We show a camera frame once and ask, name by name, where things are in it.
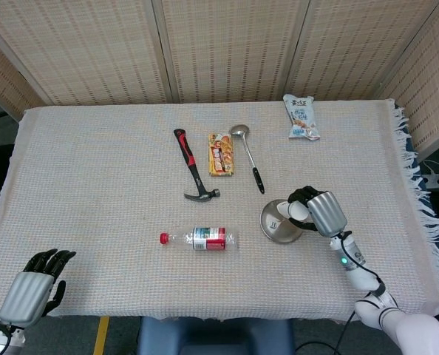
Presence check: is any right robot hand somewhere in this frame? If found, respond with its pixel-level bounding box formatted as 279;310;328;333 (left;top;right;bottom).
287;186;348;237

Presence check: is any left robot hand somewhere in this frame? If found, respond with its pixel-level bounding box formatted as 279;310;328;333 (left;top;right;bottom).
0;248;77;327

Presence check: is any white paper cup blue stripe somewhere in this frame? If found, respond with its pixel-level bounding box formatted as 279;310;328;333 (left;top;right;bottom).
277;201;310;222

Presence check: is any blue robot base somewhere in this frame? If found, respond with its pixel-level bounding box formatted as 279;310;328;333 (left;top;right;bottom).
136;316;296;355

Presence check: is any yellow floor tape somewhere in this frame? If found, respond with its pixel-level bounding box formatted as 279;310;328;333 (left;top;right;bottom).
92;316;111;355

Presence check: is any white blue snack bag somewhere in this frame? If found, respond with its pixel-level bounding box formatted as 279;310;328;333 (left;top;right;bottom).
282;93;321;141

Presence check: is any dark blue under cloth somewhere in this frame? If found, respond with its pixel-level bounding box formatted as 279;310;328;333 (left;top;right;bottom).
392;105;439;297

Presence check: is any yellow biscuit box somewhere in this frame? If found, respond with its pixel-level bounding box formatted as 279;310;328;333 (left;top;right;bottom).
208;132;236;178

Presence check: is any clear plastic bottle red cap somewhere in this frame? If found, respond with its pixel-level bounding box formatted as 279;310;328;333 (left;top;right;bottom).
159;226;239;252

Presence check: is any beige woven tablecloth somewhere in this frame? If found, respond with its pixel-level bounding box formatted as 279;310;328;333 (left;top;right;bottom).
0;98;439;322

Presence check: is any red black claw hammer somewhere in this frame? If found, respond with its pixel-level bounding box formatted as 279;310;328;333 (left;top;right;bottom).
173;128;221;203

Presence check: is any woven bamboo screen panel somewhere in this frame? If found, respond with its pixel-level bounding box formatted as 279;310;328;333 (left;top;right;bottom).
0;31;47;121
376;0;439;153
0;0;173;107
152;0;312;104
285;0;439;101

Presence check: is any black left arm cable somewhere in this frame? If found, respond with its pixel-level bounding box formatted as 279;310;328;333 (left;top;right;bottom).
0;323;16;355

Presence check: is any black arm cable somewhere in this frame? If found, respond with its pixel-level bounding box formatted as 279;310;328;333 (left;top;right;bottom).
330;231;389;355
0;323;16;355

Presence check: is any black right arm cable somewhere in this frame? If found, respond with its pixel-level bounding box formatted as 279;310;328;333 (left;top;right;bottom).
330;231;389;355

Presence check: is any steel ladle black handle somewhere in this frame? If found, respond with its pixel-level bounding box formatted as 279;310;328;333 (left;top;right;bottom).
229;124;266;195

